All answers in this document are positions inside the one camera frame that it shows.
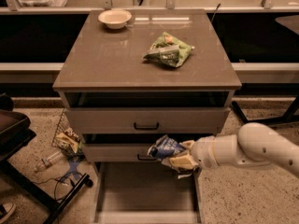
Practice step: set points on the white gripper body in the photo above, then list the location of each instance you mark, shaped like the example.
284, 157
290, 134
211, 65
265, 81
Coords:
202, 153

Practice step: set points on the blue chip bag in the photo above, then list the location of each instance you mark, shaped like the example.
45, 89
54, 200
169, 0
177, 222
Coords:
165, 148

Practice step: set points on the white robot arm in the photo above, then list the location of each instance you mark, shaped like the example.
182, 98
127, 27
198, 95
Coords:
255, 146

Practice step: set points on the bottom drawer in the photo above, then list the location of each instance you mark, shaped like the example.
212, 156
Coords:
144, 193

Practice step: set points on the drawer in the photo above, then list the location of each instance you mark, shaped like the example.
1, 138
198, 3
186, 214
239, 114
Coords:
144, 193
147, 120
117, 152

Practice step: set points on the grey drawer cabinet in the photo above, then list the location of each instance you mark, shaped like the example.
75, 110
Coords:
106, 69

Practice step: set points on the middle drawer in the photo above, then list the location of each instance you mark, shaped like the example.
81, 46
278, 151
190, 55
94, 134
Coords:
117, 152

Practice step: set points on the green chip bag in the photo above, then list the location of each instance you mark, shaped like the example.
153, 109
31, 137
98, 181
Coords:
169, 50

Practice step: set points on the top drawer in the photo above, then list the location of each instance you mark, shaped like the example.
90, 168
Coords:
147, 120

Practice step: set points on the black stand legs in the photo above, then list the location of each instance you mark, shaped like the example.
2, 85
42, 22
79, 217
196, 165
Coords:
289, 116

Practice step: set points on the blue tape cross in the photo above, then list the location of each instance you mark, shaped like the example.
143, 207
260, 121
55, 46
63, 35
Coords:
73, 162

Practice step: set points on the clear plastic bottle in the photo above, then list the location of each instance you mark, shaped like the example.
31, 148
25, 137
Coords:
49, 161

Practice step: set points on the white bowl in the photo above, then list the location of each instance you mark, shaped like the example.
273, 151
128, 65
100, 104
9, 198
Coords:
115, 19

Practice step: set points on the white sneaker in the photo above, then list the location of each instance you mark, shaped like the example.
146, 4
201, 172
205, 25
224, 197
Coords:
6, 211

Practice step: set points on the wire basket with snacks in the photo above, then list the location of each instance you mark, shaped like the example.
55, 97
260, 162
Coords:
66, 139

